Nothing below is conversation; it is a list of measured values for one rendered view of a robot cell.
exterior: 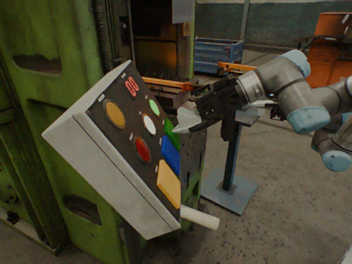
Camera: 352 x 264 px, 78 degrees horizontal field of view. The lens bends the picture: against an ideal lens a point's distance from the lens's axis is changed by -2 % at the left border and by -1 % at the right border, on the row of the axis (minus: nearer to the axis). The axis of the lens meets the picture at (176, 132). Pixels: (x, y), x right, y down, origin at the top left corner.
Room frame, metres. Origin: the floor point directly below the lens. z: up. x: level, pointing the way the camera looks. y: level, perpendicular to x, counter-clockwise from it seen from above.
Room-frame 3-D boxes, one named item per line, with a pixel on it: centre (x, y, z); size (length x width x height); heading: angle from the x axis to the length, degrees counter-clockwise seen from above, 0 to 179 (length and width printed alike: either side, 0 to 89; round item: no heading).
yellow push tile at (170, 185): (0.34, 0.02, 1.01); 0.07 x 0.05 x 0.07; 179
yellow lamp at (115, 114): (0.34, 0.10, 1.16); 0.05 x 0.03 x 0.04; 154
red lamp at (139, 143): (0.34, 0.06, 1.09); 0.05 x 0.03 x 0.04; 154
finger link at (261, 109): (0.80, -0.33, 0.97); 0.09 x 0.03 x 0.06; 100
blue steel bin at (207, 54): (5.07, -0.78, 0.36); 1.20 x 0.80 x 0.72; 58
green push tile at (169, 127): (0.54, 0.01, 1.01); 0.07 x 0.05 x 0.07; 179
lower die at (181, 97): (1.08, 0.16, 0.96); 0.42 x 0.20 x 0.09; 64
